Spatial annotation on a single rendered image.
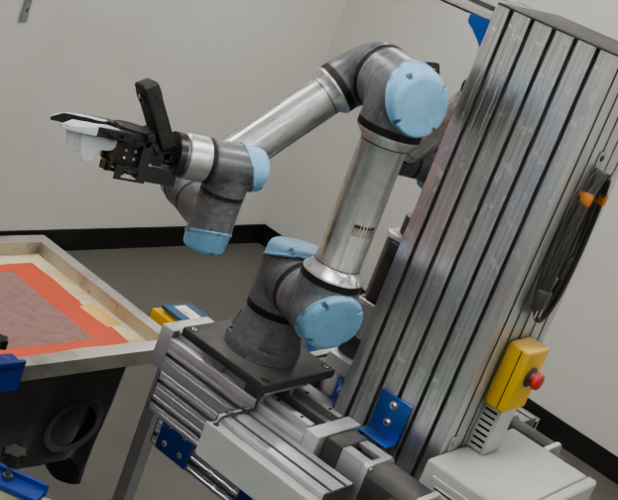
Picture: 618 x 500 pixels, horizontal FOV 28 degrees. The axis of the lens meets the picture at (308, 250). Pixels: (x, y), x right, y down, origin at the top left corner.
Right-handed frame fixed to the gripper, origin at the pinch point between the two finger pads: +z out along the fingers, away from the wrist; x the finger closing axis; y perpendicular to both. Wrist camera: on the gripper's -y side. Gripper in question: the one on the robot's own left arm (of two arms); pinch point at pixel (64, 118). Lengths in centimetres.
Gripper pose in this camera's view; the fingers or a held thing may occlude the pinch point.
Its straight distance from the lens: 193.4
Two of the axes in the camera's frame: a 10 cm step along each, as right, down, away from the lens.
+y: -2.8, 9.4, 2.0
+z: -8.4, -1.3, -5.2
